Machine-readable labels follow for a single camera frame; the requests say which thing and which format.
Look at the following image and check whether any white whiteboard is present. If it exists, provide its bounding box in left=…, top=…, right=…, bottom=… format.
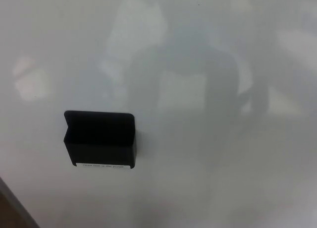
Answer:
left=0, top=0, right=317, bottom=228

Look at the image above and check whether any black magnetic marker holder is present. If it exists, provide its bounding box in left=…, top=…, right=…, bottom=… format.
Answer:
left=63, top=110, right=136, bottom=170

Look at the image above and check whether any grey whiteboard frame edge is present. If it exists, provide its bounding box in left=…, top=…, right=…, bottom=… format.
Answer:
left=0, top=176, right=41, bottom=228

